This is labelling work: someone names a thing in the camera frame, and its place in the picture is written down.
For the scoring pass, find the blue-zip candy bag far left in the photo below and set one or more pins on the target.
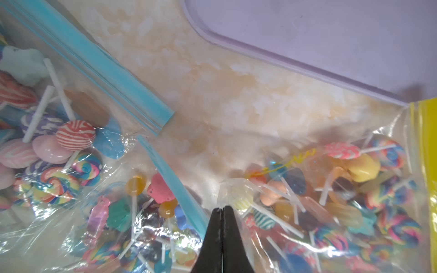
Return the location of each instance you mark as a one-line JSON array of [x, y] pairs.
[[67, 113]]

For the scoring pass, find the purple plastic tray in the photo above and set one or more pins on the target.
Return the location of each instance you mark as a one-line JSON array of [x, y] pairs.
[[383, 49]]

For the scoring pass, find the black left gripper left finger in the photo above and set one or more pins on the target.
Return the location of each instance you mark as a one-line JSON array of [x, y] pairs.
[[211, 252]]

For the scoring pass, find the blue-zip candy bag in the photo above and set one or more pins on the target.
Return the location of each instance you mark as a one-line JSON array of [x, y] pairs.
[[67, 113], [140, 219]]

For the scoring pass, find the blue-zip candy bag front left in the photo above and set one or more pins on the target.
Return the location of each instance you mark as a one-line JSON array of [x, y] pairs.
[[140, 219]]

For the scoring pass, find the yellow-zip candy bag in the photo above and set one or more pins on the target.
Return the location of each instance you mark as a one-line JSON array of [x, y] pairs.
[[364, 204]]

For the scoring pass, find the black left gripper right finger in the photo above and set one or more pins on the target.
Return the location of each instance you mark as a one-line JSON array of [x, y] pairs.
[[235, 259]]

